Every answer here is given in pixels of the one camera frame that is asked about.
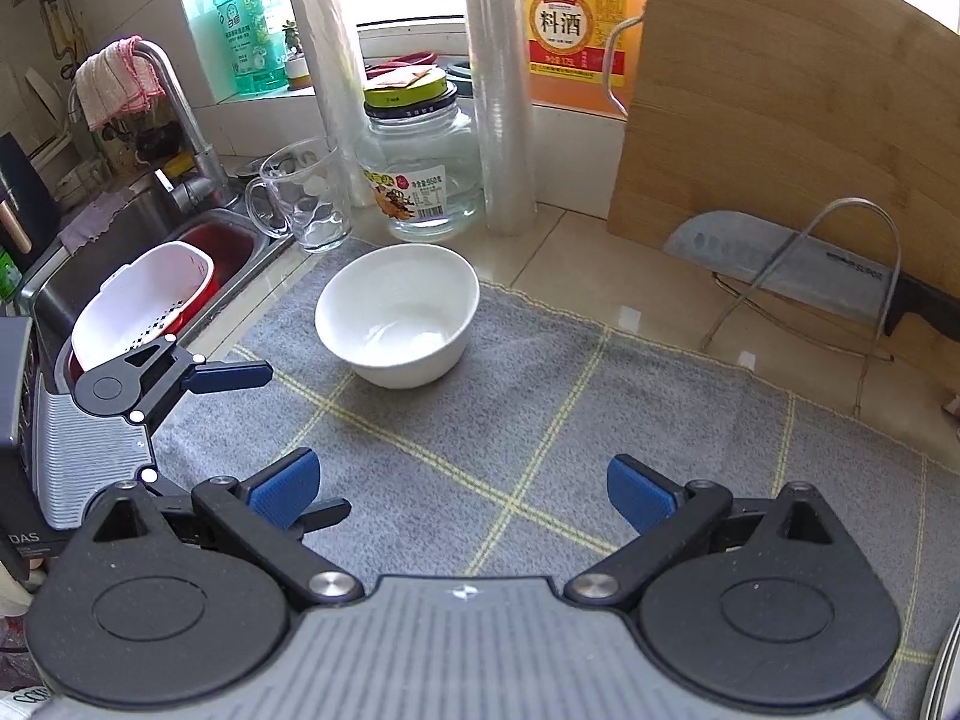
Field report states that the red wash basin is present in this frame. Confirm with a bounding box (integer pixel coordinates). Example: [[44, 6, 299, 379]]
[[65, 223, 262, 384]]

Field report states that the large white fruit plate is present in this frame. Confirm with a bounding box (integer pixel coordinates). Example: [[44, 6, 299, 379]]
[[919, 617, 960, 720]]

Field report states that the pink white dishcloth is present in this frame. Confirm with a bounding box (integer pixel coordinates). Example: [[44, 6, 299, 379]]
[[75, 36, 164, 132]]

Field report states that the chrome kitchen faucet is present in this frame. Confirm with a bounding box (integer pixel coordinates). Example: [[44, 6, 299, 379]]
[[130, 37, 232, 217]]

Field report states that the orange cooking wine jug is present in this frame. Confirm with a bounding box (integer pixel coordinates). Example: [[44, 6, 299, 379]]
[[524, 0, 646, 121]]

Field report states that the grey teal checked mat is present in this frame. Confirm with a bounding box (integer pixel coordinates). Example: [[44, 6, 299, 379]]
[[155, 241, 958, 718]]

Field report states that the steel kitchen sink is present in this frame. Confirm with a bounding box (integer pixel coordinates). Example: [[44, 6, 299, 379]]
[[14, 177, 291, 394]]

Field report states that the floral bowl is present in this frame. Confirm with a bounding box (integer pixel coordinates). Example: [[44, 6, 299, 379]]
[[314, 244, 480, 390]]

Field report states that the white colander basket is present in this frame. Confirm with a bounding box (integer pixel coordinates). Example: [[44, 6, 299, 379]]
[[70, 241, 217, 374]]

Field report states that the clear glass mug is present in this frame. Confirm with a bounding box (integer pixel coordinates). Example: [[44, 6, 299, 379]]
[[244, 137, 353, 252]]

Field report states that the green dish soap bottle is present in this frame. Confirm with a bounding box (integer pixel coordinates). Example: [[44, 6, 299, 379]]
[[213, 0, 286, 96]]

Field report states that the black air fryer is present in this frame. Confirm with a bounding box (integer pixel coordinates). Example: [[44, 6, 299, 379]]
[[0, 133, 60, 273]]

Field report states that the small potted plant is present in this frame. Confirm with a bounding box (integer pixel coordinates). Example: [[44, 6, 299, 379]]
[[281, 20, 313, 91]]

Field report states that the tall plastic wrap roll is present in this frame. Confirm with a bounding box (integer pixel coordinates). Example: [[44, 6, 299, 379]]
[[466, 0, 537, 236]]

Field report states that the glass jar yellow lid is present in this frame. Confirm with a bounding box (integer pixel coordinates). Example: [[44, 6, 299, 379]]
[[355, 65, 483, 242]]

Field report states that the bamboo cutting board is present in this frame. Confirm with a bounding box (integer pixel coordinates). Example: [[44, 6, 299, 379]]
[[608, 0, 958, 293]]

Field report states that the black handled cleaver knife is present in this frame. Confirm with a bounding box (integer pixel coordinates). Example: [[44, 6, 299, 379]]
[[662, 210, 960, 341]]

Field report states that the metal wire board rack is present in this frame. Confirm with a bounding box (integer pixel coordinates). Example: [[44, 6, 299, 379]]
[[698, 197, 903, 418]]

